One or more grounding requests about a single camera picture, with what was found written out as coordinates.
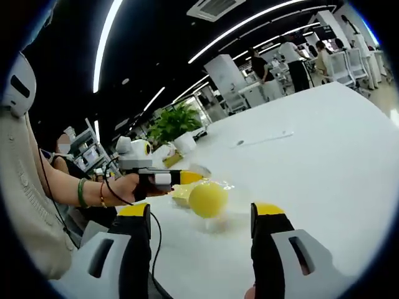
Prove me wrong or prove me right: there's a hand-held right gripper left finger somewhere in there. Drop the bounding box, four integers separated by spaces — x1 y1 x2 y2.
51 202 153 299

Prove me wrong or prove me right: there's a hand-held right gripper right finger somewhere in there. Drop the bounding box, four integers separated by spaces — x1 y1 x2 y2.
250 202 353 299

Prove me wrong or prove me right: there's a yellow rectangular silicone block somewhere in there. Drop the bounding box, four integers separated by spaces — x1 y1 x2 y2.
171 184 195 209

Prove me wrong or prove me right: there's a yellow round silicone block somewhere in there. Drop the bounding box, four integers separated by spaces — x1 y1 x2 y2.
188 182 229 219

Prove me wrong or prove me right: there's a person's left hand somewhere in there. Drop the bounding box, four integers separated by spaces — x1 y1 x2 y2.
107 173 175 207

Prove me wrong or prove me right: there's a yellow tissue box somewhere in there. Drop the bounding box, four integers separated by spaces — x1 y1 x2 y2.
161 148 185 168

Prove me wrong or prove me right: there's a small yellow sponge in wrap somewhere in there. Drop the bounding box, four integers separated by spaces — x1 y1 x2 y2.
192 178 237 234

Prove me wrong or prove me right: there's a white storage shelf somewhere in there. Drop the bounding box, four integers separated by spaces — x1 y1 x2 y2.
70 118 110 176

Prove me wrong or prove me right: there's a green potted plant white pot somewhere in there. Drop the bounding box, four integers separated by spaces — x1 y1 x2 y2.
145 102 204 154

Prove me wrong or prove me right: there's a green bangle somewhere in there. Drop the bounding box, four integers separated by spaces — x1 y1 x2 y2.
77 177 90 209

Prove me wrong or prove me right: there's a white paper sheet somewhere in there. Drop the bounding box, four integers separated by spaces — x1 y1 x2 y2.
228 130 296 150

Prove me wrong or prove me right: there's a beige knitted vest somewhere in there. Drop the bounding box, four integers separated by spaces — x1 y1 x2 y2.
0 107 79 282

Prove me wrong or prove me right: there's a long ceiling strip light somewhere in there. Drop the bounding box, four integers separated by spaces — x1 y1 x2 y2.
92 0 125 94
187 0 309 65

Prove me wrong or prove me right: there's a white worn chest device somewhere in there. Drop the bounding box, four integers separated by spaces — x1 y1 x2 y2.
0 50 38 118

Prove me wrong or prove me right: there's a ceiling air conditioner vent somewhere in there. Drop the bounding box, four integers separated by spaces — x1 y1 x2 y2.
186 0 246 22

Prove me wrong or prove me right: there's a white office chair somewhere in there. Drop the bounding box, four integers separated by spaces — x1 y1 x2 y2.
347 47 374 90
329 50 357 87

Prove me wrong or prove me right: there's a red cord bracelet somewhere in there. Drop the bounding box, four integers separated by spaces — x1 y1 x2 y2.
99 181 108 209

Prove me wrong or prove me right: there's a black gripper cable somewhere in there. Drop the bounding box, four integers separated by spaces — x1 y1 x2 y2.
103 156 171 299

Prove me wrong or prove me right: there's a thin black device cable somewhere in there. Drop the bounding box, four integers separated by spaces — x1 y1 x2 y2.
37 148 79 249

